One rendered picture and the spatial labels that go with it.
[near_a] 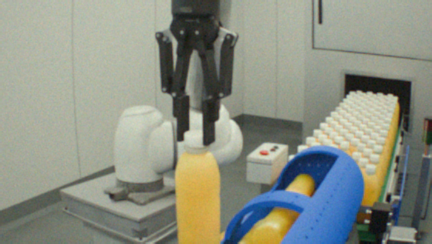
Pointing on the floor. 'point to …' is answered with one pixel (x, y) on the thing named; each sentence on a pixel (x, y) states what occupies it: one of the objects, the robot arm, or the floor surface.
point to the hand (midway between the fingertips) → (195, 120)
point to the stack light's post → (420, 192)
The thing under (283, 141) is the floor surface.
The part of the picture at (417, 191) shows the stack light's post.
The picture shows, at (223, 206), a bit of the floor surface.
